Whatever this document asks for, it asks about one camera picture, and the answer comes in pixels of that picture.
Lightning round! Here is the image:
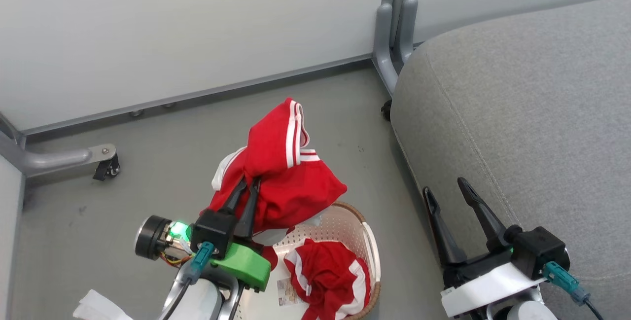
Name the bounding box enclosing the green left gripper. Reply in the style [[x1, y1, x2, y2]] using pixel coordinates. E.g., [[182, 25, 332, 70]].
[[210, 177, 272, 292]]

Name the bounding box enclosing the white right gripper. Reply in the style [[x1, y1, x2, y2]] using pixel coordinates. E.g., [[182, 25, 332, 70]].
[[423, 178, 544, 319]]

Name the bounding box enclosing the red and white sports garment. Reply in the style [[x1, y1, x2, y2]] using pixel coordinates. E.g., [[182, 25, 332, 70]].
[[205, 97, 349, 271]]

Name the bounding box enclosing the red garment with white trim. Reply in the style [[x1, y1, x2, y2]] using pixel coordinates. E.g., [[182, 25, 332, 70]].
[[283, 239, 372, 320]]

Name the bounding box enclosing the cream perforated laundry basket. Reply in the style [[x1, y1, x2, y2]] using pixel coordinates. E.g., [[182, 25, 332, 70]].
[[232, 201, 382, 320]]

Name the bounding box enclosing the paper label sticker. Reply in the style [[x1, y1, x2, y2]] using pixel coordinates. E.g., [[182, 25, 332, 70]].
[[277, 278, 303, 307]]

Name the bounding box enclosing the grey fabric sofa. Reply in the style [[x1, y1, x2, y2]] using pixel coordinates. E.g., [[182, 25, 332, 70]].
[[389, 0, 631, 320]]

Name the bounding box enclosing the left teal connector cable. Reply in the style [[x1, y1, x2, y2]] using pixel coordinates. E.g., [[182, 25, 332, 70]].
[[170, 241, 216, 320]]

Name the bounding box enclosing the teal connector cable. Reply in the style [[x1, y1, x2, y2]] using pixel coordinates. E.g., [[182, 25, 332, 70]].
[[542, 261, 605, 320], [170, 241, 216, 320]]

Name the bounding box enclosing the right teal connector cable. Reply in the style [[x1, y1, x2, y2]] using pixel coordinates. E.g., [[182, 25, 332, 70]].
[[542, 261, 605, 320]]

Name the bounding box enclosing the grey partition base rail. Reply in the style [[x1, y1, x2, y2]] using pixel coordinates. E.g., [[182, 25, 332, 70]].
[[22, 54, 374, 136]]

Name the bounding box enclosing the grey partition foot bracket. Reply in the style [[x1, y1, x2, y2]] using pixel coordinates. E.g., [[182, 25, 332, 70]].
[[0, 113, 118, 180]]

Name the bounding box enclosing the grey partition post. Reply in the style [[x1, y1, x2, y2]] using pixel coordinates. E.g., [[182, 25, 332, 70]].
[[372, 0, 419, 97]]

